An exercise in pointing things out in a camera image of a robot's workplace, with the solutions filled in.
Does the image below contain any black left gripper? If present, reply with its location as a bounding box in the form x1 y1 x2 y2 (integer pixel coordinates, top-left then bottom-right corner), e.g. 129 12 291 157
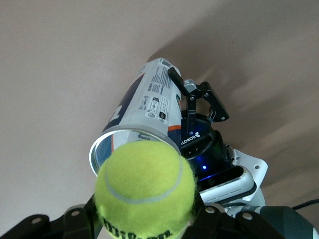
168 66 235 180

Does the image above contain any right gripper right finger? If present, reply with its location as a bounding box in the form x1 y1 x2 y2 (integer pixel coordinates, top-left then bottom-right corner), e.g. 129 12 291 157
183 193 282 239

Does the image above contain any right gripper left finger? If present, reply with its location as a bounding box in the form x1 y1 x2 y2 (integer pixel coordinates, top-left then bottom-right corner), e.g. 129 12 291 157
0 195 104 239

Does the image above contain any clear Wilson tennis ball can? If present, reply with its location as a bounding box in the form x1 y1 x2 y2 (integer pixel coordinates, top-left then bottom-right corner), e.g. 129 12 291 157
88 57 184 177

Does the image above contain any yellow-green Wilson tennis ball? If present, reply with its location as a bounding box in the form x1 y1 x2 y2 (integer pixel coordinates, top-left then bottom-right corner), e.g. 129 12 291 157
93 142 199 239

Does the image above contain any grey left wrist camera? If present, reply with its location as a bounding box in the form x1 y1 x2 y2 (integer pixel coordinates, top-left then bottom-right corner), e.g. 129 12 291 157
198 166 258 203

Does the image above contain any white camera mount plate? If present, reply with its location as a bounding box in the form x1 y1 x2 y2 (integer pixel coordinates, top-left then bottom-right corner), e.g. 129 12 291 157
230 148 269 187

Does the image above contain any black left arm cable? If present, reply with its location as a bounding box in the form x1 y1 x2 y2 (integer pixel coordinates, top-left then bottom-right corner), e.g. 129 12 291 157
291 198 319 210

